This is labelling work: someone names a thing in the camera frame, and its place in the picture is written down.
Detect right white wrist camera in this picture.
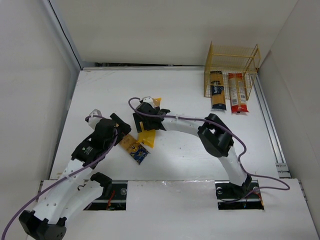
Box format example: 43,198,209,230
142,96,156,108

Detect purple cable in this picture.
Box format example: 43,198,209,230
1,114,119,238
127,96,291,201

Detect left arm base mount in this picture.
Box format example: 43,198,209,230
83,180,128,211

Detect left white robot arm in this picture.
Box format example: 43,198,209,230
18,113,132,240

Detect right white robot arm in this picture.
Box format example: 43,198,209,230
133,102,252,188

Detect red white spaghetti bag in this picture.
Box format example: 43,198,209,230
228,73,249,113

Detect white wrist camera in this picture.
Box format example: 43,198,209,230
85,109,102,130
142,96,156,108

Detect dark blue spaghetti bag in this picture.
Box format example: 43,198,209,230
209,71,227,111

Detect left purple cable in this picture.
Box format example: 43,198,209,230
1,114,119,238

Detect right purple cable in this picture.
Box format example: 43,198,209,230
127,96,291,201

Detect yellow spaghetti bag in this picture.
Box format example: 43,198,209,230
137,98,162,148

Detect orange blue pasta bag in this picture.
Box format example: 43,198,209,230
119,134,150,165

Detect yellow wire shelf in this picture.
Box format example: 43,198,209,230
203,41,262,102

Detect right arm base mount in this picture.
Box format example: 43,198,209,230
215,180,264,210

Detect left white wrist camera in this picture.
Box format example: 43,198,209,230
85,109,102,130

